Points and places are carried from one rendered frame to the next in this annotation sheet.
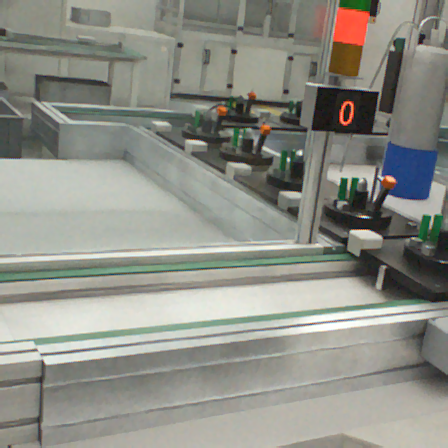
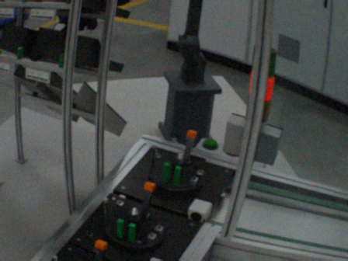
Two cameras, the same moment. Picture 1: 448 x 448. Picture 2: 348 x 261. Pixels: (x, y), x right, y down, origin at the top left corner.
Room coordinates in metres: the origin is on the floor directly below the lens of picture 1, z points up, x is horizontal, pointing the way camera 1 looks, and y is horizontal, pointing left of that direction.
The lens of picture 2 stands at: (1.91, 0.57, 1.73)
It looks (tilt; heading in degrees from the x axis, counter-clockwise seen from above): 30 degrees down; 232
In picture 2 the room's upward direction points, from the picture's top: 6 degrees clockwise
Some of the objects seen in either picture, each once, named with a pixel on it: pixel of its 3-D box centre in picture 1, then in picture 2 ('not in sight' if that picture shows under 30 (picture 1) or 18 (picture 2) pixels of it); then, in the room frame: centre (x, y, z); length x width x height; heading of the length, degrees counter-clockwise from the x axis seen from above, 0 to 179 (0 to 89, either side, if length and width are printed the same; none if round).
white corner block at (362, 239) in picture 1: (364, 244); (199, 211); (1.25, -0.14, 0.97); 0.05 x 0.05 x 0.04; 33
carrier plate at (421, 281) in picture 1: (440, 265); (176, 183); (1.22, -0.28, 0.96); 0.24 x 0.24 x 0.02; 33
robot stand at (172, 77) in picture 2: not in sight; (189, 108); (0.96, -0.59, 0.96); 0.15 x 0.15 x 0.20; 71
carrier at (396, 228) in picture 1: (360, 196); (134, 221); (1.44, -0.14, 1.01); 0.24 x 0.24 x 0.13; 33
